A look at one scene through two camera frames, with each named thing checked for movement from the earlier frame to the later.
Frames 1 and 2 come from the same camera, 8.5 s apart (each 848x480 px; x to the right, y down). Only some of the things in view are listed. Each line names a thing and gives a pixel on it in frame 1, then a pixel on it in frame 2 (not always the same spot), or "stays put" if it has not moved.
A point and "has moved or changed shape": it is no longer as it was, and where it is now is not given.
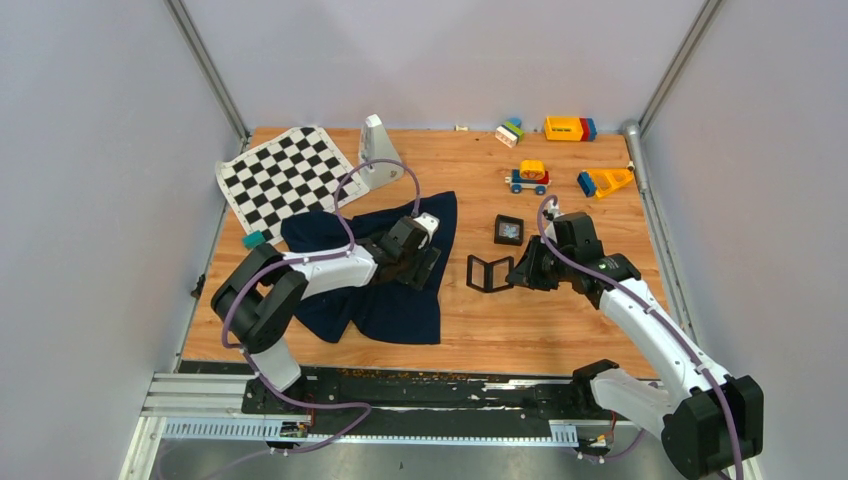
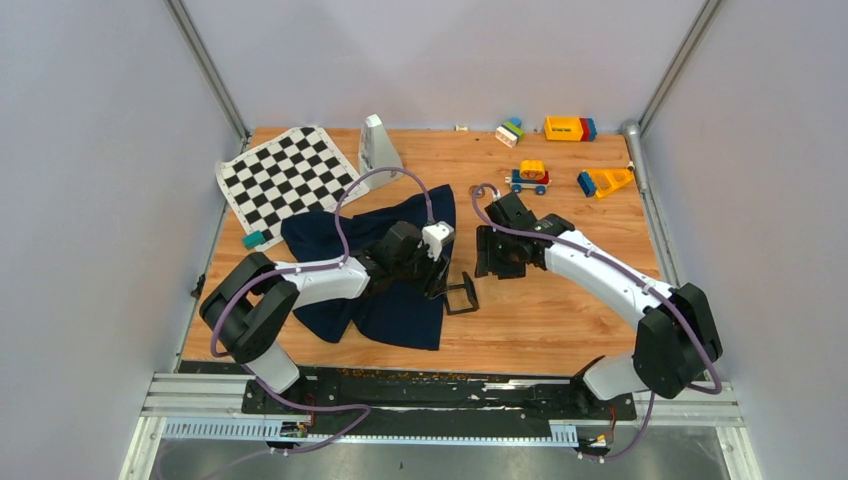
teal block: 253,239 stays put
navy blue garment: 376,310 stays put
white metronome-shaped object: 376,144 stays put
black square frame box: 488,276 has moved or changed shape
